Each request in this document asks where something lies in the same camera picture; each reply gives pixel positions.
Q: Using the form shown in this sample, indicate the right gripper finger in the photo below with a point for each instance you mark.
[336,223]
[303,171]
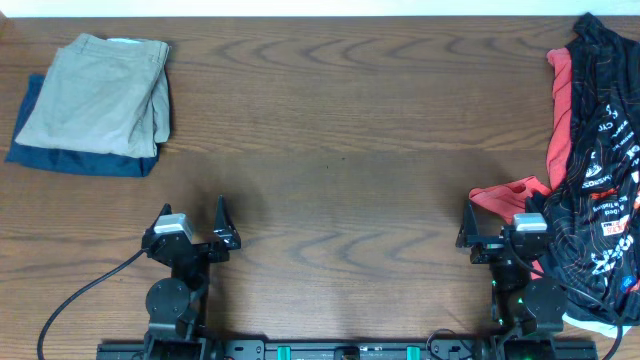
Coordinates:
[530,206]
[468,235]

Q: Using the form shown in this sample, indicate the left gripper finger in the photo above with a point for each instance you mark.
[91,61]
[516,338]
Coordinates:
[224,227]
[165,210]

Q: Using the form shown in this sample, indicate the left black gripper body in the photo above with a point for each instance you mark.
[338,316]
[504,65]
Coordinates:
[198,245]

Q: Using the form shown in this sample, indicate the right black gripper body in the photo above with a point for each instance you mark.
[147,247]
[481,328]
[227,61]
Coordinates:
[489,240]

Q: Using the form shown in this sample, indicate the black printed cycling jersey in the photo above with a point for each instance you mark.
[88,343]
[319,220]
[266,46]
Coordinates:
[594,212]

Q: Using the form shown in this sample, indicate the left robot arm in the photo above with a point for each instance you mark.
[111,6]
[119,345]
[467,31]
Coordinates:
[177,304]

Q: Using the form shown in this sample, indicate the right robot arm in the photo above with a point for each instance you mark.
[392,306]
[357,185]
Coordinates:
[528,309]

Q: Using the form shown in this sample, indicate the red t-shirt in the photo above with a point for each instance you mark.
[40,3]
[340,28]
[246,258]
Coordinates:
[508,199]

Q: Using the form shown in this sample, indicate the folded navy blue garment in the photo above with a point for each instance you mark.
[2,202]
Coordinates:
[69,161]

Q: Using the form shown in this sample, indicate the light blue t-shirt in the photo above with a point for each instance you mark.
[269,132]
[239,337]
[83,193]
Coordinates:
[607,330]

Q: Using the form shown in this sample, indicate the folded khaki pants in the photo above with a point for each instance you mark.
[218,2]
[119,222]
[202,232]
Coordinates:
[103,96]

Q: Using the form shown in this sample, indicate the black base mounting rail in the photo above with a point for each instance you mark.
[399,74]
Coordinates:
[438,348]

